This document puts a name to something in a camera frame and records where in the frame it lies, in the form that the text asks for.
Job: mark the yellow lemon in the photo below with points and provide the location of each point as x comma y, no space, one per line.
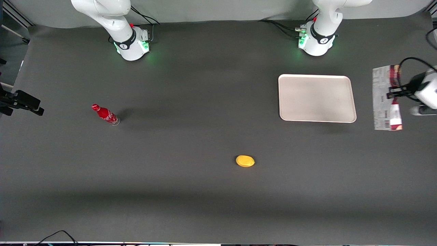
245,161

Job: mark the aluminium frame rail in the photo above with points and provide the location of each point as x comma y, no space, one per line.
17,15

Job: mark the beige rectangular plastic tray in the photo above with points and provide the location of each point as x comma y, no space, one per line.
316,98

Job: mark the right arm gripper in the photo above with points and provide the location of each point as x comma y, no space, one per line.
10,100

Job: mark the red cola bottle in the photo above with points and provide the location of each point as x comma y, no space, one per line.
105,114

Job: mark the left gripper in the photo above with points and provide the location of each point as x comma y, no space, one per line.
415,83

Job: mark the red plaid cookie box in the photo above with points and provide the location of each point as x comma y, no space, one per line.
381,99

